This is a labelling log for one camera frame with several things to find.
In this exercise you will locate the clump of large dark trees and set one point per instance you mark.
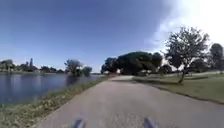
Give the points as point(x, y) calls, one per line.
point(133, 63)

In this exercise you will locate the grey paved path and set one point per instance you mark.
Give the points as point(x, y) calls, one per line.
point(123, 100)

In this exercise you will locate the bushy trees at water's edge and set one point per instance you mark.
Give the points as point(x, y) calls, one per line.
point(75, 66)

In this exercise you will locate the robot's own part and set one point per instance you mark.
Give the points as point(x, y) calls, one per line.
point(150, 123)
point(79, 124)

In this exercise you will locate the tree with thin trunk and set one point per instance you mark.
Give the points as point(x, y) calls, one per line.
point(185, 46)

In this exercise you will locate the lake water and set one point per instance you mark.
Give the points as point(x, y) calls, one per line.
point(30, 86)

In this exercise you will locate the distant tree line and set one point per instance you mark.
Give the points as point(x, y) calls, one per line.
point(23, 67)

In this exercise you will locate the grass field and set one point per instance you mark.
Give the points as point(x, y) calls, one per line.
point(200, 86)

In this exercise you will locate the grass verge beside water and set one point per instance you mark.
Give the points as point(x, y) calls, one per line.
point(30, 111)

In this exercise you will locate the distant dark trees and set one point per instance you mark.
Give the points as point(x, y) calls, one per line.
point(216, 55)

